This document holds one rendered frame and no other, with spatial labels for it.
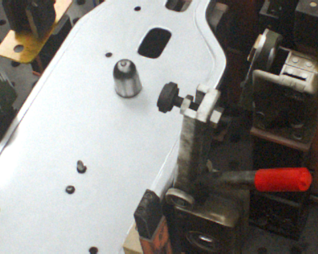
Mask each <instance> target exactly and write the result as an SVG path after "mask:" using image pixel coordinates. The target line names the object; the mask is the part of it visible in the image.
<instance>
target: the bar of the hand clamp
mask: <svg viewBox="0 0 318 254"><path fill-rule="evenodd" d="M179 92H180V88H178V84H177V83H174V82H172V81H170V82H169V83H166V84H165V85H164V86H163V88H162V90H161V92H160V94H159V96H158V100H157V103H156V106H157V107H158V111H160V112H163V113H164V114H166V113H167V112H168V111H169V112H170V111H171V109H172V108H173V106H176V107H178V108H180V114H182V115H183V121H182V130H181V135H180V143H179V148H178V157H177V161H176V171H175V175H174V184H173V188H174V189H179V190H181V191H184V192H187V193H189V194H190V195H192V197H194V194H195V188H196V184H197V180H198V178H199V176H200V174H201V172H205V170H206V166H207V160H208V157H209V151H210V147H211V142H212V135H213V130H214V128H215V129H216V128H217V127H218V125H219V124H220V125H222V126H224V127H226V128H228V126H229V124H230V121H231V119H232V118H231V117H229V116H226V115H225V114H223V113H224V108H222V107H219V103H220V100H221V92H220V91H218V90H216V89H213V88H210V87H208V86H205V85H202V84H200V83H199V84H198V86H197V89H196V93H195V100H194V101H193V98H194V96H192V95H189V94H187V95H186V96H185V97H184V98H183V97H181V96H179Z"/></svg>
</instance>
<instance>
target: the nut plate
mask: <svg viewBox="0 0 318 254"><path fill-rule="evenodd" d="M72 3H73V1H72V0H56V3H55V4H54V7H55V9H56V10H55V12H56V20H55V21H54V23H53V24H52V26H51V27H50V28H48V29H47V30H46V32H45V33H44V36H43V37H42V38H41V39H38V38H35V37H34V36H33V32H32V29H31V27H30V22H29V20H28V17H27V15H26V16H25V18H24V19H23V20H22V25H23V27H22V28H21V29H20V30H19V31H17V32H16V31H12V30H11V31H10V32H9V33H8V35H7V37H6V38H5V39H4V41H2V43H1V45H0V56H1V57H4V58H7V59H9V60H14V61H16V62H19V63H22V64H25V65H28V64H31V63H32V62H33V61H34V59H35V57H36V56H37V55H38V53H39V52H40V51H41V49H42V47H43V46H44V45H45V43H46V41H47V40H48V39H49V37H50V35H51V34H52V32H53V31H54V29H55V28H56V27H57V26H58V24H59V22H60V20H61V19H62V18H63V16H64V15H65V14H66V12H67V11H68V9H69V8H70V6H71V4H72ZM18 46H22V47H24V50H23V51H22V52H19V53H16V52H15V48H16V47H18Z"/></svg>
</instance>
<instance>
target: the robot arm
mask: <svg viewBox="0 0 318 254"><path fill-rule="evenodd" d="M2 5H3V8H4V11H5V13H6V17H7V20H8V21H9V26H10V27H11V30H12V31H16V32H17V31H19V30H20V29H21V28H22V27H23V25H22V20H23V19H24V18H25V16H26V15H27V17H28V20H29V22H30V27H31V29H32V32H33V36H34V37H35V38H38V39H41V38H42V37H43V36H44V33H45V32H46V30H47V29H48V28H50V27H51V26H52V24H53V23H54V21H55V20H56V12H55V10H56V9H55V7H54V3H53V0H2Z"/></svg>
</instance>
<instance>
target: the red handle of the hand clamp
mask: <svg viewBox="0 0 318 254"><path fill-rule="evenodd" d="M311 182H312V178H311V175H310V174H309V171H308V169H307V168H305V167H301V168H275V169H259V170H257V171H210V172H201V174H200V176H199V178H198V180H197V184H196V188H195V190H196V191H225V190H259V191H260V192H271V191H306V190H307V189H308V187H309V185H310V184H311Z"/></svg>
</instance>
